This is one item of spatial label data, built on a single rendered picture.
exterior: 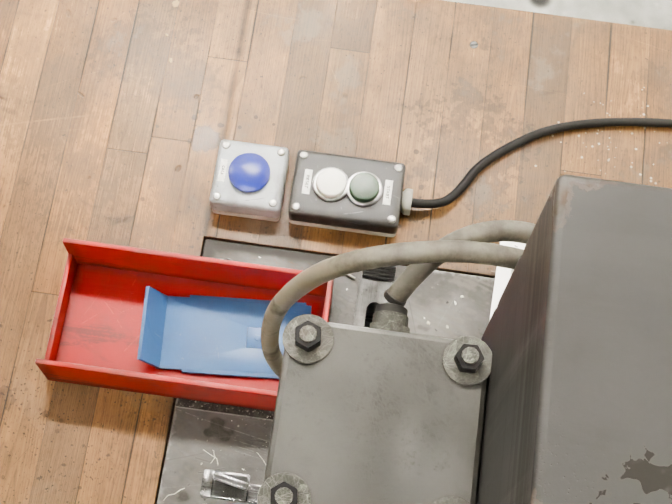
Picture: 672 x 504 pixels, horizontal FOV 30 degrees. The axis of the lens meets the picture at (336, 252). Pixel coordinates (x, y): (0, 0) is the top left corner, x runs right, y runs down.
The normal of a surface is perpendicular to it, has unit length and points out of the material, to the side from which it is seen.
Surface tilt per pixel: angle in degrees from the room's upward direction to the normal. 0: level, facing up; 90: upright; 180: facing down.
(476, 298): 0
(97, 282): 0
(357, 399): 0
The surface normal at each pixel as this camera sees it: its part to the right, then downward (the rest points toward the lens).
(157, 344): 0.88, -0.11
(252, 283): -0.14, 0.93
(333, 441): 0.03, -0.35
